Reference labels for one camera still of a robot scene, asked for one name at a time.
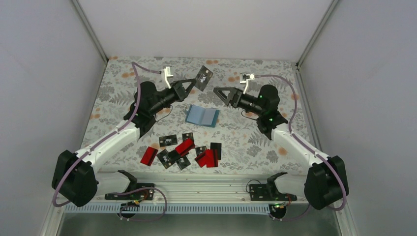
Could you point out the small black card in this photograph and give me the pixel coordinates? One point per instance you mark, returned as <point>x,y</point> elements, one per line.
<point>200,150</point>
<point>186,136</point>
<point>183,162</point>

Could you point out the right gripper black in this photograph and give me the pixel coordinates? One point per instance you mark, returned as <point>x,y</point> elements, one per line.
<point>233,100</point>

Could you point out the black card lower left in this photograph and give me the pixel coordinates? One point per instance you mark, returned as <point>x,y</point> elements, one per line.
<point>167,158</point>

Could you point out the red card under pile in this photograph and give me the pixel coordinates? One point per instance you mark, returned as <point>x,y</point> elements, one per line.
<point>202,159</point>

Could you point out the small black card middle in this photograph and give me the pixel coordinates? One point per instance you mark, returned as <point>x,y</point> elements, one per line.
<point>200,150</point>

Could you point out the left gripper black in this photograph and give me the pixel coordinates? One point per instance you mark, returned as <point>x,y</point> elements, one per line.
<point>180,94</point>

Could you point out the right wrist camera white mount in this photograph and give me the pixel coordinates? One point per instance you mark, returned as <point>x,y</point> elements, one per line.
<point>246,79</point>

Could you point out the teal leather card holder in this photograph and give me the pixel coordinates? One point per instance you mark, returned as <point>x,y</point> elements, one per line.
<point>200,116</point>

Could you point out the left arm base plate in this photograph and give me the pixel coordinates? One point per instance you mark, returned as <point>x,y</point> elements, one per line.
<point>131,192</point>

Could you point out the red black card centre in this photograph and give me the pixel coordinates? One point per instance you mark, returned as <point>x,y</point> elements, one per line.
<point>185,147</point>

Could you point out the black card far right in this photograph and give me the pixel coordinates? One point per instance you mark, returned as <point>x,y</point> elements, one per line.
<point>217,149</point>

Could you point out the floral table mat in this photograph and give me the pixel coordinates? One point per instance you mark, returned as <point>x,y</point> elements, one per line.
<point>245,150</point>

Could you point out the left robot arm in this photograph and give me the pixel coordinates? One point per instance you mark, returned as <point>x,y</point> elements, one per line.
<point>148,101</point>

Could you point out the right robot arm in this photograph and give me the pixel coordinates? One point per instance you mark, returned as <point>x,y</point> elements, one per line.
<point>323,179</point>

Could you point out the aluminium rail base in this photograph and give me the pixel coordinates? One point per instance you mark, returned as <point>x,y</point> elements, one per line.
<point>202,192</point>

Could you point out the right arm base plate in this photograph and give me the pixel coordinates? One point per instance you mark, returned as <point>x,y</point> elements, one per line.
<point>267,191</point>

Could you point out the small black card top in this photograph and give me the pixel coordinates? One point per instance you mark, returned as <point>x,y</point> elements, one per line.
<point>186,136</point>

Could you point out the perforated cable duct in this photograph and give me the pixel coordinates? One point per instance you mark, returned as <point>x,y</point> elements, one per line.
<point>176,208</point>

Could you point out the small black card bottom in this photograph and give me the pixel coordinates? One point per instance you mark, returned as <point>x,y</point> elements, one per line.
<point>183,162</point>

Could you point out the black vip card upper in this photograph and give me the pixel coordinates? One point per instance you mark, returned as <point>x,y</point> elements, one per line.
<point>168,140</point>

